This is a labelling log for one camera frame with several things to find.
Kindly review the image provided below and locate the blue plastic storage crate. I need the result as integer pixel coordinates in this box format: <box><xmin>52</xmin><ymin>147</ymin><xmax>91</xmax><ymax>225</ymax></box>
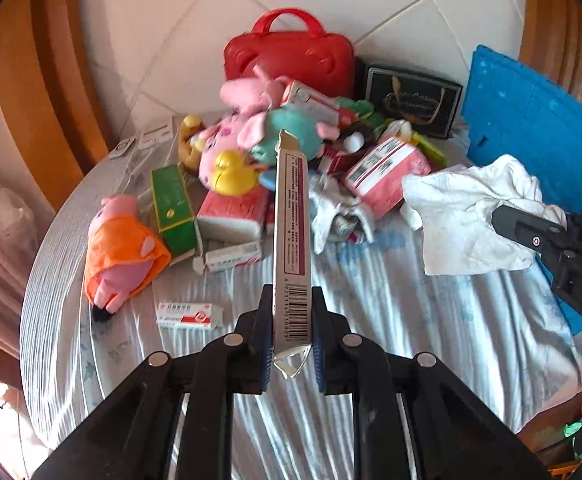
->
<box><xmin>460</xmin><ymin>44</ymin><xmax>582</xmax><ymax>336</ymax></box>

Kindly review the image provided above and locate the tall white magenta medicine box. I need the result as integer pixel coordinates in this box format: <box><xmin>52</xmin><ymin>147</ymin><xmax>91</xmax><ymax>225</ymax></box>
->
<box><xmin>273</xmin><ymin>130</ymin><xmax>312</xmax><ymax>379</ymax></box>

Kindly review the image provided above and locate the brown plush toy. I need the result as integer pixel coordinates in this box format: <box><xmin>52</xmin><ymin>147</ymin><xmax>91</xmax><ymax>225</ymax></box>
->
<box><xmin>177</xmin><ymin>114</ymin><xmax>204</xmax><ymax>176</ymax></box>

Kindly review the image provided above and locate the grey white crumpled cloth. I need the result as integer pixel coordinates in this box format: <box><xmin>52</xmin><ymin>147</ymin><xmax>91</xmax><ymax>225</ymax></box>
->
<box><xmin>308</xmin><ymin>172</ymin><xmax>376</xmax><ymax>255</ymax></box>

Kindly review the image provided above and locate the teal plush toy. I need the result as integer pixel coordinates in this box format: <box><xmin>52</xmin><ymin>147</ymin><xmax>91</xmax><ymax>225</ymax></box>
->
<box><xmin>244</xmin><ymin>107</ymin><xmax>341</xmax><ymax>166</ymax></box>

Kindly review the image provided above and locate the pink spotted pig plush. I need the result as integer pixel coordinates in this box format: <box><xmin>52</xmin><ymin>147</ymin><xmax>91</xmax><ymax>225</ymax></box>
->
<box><xmin>199</xmin><ymin>65</ymin><xmax>291</xmax><ymax>191</ymax></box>

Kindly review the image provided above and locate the black gift paper bag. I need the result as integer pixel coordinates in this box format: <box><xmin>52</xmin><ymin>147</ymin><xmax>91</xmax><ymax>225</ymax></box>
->
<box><xmin>354</xmin><ymin>58</ymin><xmax>463</xmax><ymax>139</ymax></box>

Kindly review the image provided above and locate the small red white medicine box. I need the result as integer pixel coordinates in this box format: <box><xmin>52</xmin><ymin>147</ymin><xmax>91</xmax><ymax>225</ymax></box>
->
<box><xmin>155</xmin><ymin>302</ymin><xmax>224</xmax><ymax>330</ymax></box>

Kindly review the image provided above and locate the green cardboard box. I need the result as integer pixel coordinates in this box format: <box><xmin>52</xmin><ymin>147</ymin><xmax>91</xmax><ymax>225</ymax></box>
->
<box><xmin>151</xmin><ymin>165</ymin><xmax>198</xmax><ymax>260</ymax></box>

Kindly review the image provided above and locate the pink labelled tissue pack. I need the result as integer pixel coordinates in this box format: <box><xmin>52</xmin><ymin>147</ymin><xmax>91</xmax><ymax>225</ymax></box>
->
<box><xmin>342</xmin><ymin>138</ymin><xmax>431</xmax><ymax>220</ymax></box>

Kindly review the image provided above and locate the red plastic handbag case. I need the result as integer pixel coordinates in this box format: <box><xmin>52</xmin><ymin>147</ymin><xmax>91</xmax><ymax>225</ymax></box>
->
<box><xmin>224</xmin><ymin>8</ymin><xmax>355</xmax><ymax>98</ymax></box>

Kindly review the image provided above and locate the red white box on pile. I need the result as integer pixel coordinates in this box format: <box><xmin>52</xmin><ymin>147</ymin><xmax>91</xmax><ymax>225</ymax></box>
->
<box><xmin>280</xmin><ymin>80</ymin><xmax>357</xmax><ymax>128</ymax></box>

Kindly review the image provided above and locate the yellow rubber duck toy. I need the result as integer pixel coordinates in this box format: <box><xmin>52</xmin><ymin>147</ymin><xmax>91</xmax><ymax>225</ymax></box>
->
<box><xmin>211</xmin><ymin>150</ymin><xmax>267</xmax><ymax>196</ymax></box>

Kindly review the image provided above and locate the orange dress pig plush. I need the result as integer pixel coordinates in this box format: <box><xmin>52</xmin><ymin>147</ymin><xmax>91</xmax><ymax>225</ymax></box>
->
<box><xmin>83</xmin><ymin>194</ymin><xmax>171</xmax><ymax>322</ymax></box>

